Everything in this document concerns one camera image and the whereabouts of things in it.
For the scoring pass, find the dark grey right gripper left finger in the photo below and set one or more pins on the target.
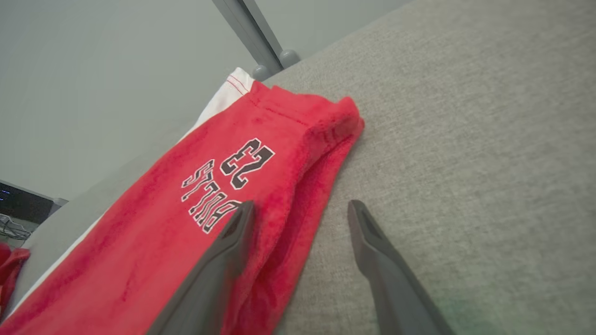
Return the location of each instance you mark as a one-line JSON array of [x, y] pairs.
[[209, 279]]

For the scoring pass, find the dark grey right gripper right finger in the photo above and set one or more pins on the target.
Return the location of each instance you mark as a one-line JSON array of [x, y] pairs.
[[391, 288]]

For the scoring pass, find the red shorts with bulls print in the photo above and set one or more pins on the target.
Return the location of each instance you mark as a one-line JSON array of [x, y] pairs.
[[153, 228]]

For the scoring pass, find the red jersey with white sleeves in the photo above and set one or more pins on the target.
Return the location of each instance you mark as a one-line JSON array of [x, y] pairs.
[[11, 272]]

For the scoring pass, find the beige fabric sofa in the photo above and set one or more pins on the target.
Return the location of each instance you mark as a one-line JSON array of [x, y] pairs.
[[465, 139]]

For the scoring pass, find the grey metal partition post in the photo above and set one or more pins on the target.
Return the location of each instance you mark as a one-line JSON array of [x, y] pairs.
[[251, 28]]

